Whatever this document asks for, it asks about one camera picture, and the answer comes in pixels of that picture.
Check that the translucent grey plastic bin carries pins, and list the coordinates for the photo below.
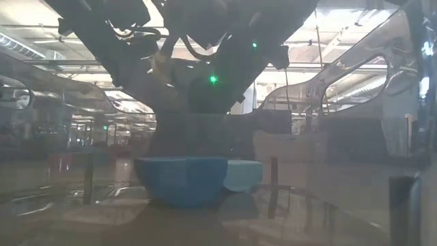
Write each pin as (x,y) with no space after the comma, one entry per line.
(218,222)

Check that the long ceiling light bar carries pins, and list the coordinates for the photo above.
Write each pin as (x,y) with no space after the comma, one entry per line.
(300,67)

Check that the blue bowl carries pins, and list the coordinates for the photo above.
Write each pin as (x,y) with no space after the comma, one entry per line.
(177,181)

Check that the white pillar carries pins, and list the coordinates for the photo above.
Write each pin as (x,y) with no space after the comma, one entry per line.
(247,99)

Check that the light blue half-round block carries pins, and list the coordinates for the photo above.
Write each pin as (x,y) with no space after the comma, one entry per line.
(244,174)

